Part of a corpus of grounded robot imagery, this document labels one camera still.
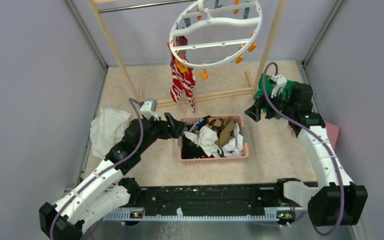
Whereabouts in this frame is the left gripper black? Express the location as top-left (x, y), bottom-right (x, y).
top-left (137, 112), bottom-right (186, 154)

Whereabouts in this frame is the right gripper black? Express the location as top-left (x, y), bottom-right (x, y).
top-left (244, 86), bottom-right (295, 122)

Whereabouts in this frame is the red white striped sock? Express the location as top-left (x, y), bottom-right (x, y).
top-left (170, 55), bottom-right (186, 103)

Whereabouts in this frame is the beige purple striped sock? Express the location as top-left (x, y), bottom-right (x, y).
top-left (174, 36), bottom-right (188, 55)

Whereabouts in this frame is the white round clip hanger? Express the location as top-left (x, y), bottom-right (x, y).
top-left (178, 0), bottom-right (259, 65)

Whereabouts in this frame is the white black sock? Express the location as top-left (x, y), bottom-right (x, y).
top-left (211, 120), bottom-right (245, 158)

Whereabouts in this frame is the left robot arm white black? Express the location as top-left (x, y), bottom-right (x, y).
top-left (39, 112), bottom-right (187, 240)

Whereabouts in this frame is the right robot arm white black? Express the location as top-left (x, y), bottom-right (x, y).
top-left (244, 83), bottom-right (368, 227)

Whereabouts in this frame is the orange clip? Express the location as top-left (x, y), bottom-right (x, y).
top-left (235, 43), bottom-right (244, 64)
top-left (197, 68), bottom-right (209, 79)
top-left (175, 59), bottom-right (189, 73)

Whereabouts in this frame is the pink plastic basket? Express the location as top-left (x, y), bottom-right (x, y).
top-left (177, 114), bottom-right (250, 164)

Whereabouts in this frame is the black patterned sock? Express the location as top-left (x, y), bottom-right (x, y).
top-left (180, 115), bottom-right (210, 159)

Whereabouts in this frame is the green cloth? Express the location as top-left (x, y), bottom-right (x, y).
top-left (253, 73), bottom-right (299, 120)

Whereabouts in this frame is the plain white sock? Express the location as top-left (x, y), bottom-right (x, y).
top-left (183, 126), bottom-right (221, 158)

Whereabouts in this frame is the brown argyle sock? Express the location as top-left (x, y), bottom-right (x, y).
top-left (205, 116), bottom-right (236, 148)

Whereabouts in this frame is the white cloth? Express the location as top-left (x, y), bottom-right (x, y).
top-left (89, 107), bottom-right (131, 159)

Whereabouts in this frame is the pink cloth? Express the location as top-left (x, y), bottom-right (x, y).
top-left (288, 122), bottom-right (341, 149)

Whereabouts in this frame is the metal rack rod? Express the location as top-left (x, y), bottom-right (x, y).
top-left (98, 0), bottom-right (193, 14)

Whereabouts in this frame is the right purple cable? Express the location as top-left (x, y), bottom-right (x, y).
top-left (262, 62), bottom-right (346, 237)

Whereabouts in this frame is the purple cable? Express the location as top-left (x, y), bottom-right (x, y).
top-left (262, 62), bottom-right (346, 237)
top-left (48, 97), bottom-right (146, 240)

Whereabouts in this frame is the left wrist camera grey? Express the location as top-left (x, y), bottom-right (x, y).
top-left (140, 98), bottom-right (160, 121)

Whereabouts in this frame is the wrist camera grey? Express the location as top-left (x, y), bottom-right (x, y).
top-left (140, 98), bottom-right (160, 121)
top-left (269, 74), bottom-right (288, 98)

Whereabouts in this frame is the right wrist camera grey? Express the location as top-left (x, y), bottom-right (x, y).
top-left (269, 74), bottom-right (288, 98)

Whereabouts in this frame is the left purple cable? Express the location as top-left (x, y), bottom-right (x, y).
top-left (48, 97), bottom-right (146, 240)

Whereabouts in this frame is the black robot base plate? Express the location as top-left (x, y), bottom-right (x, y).
top-left (121, 183), bottom-right (300, 217)

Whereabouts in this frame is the wooden drying rack frame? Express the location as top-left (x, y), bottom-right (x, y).
top-left (88, 0), bottom-right (287, 102)

